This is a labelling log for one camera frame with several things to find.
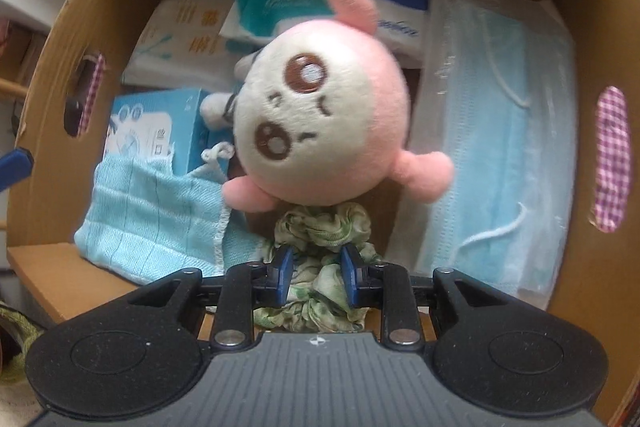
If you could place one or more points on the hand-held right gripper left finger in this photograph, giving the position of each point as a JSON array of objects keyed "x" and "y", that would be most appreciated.
[{"x": 284, "y": 277}]

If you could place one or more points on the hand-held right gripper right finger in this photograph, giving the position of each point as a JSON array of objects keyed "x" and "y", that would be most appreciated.
[{"x": 350, "y": 279}]

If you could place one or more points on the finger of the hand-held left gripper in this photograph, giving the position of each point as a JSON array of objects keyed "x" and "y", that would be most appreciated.
[{"x": 15, "y": 163}]

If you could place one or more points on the green floral scrunchie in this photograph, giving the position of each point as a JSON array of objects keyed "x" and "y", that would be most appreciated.
[{"x": 320, "y": 227}]

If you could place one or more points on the light blue carton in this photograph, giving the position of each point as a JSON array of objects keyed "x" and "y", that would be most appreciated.
[{"x": 150, "y": 117}]

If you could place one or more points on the teal towel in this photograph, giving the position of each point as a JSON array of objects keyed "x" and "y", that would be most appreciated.
[{"x": 150, "y": 217}]

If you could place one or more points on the pink plush toy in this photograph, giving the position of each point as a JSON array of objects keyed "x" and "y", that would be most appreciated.
[{"x": 325, "y": 117}]

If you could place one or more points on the bag of blue face masks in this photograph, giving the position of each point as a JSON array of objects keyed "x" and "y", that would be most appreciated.
[{"x": 500, "y": 132}]

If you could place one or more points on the white wet wipes pack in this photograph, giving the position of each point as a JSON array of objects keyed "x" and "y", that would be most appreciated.
[{"x": 185, "y": 32}]

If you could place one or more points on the olive green fabric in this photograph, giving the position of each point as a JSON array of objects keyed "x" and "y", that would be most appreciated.
[{"x": 15, "y": 332}]

